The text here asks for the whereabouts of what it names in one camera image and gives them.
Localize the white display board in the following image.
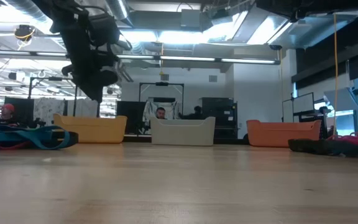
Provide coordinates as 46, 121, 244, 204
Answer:
282, 92, 315, 123

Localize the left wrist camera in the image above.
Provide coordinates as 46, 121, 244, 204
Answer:
88, 14, 121, 47

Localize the plain white cloth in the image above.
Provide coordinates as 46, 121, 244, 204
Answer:
66, 98, 99, 118

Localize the patterned white cloth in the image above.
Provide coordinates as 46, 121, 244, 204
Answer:
33, 98, 65, 127

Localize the crumpled white cloth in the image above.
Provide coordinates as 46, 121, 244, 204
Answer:
143, 98, 180, 121

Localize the white angled panel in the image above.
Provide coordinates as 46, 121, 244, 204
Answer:
323, 87, 358, 112

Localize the black monitor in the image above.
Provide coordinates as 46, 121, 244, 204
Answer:
116, 101, 147, 135

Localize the yellow plastic basket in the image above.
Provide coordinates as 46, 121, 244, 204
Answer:
53, 113, 128, 144

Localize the black metal stand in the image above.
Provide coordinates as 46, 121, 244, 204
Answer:
28, 77, 79, 118

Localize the white plastic basket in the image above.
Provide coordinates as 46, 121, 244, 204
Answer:
150, 116, 216, 146

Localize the grey ceiling box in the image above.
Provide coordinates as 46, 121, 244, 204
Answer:
180, 8, 202, 29

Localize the linear ceiling light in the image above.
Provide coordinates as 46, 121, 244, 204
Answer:
0, 49, 281, 65

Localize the black flat panel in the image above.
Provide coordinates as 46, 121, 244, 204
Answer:
4, 96, 35, 125

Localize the silver air duct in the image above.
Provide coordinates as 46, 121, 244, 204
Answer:
105, 0, 129, 20

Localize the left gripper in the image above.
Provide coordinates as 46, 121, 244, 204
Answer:
59, 21, 120, 103

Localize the black cabinet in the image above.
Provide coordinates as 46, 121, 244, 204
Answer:
201, 97, 238, 140

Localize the black ceiling cable reel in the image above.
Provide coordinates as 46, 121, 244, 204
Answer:
14, 24, 36, 43

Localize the person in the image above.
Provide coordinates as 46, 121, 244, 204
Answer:
155, 106, 167, 120
0, 103, 20, 128
178, 105, 205, 121

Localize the orange plastic basket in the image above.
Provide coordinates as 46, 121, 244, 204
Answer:
246, 119, 322, 148

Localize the black gantry frame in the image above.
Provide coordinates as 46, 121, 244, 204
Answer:
139, 82, 185, 121

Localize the black aluminium table frame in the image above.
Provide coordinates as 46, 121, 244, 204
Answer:
122, 133, 250, 146

